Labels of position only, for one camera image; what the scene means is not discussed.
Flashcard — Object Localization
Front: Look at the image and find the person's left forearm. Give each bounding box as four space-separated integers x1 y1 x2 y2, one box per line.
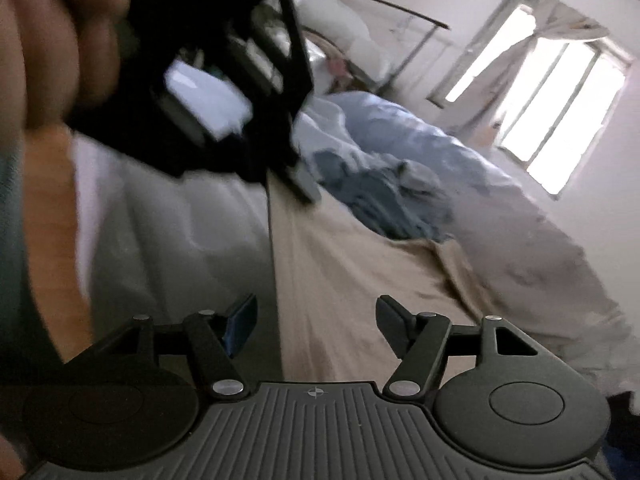
22 125 97 367

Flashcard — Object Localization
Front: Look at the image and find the person's left hand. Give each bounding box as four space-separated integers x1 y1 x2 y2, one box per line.
0 0 133 132

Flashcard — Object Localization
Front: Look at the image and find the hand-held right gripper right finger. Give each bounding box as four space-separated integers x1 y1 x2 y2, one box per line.
376 294 544 403

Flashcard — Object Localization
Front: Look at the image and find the metal clothes rack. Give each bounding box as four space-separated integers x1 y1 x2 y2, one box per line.
329 0 452 97

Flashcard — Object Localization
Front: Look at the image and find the tan garment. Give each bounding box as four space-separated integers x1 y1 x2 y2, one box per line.
267 165 497 386

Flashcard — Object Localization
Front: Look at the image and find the blue garment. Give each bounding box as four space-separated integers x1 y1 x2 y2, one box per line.
312 150 457 244

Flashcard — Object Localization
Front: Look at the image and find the pale curtain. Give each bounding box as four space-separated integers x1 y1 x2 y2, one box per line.
450 0 612 132

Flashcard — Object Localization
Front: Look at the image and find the white pillow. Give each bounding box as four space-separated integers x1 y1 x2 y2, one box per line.
294 0 392 77

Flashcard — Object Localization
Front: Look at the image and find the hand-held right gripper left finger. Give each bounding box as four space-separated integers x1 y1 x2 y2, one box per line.
100 294 259 402

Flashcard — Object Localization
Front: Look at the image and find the window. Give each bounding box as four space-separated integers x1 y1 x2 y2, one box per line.
429 0 634 200

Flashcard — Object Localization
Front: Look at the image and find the dark cloth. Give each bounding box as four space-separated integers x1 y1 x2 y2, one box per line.
602 390 640 467

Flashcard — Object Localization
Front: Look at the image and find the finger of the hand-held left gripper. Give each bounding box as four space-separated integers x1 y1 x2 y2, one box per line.
249 124 326 207

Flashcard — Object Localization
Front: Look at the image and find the light blue duvet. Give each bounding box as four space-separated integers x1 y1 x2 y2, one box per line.
294 91 640 401

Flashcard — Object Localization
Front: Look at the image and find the person's grey-green shirt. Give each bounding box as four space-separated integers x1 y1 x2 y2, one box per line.
0 127 66 391

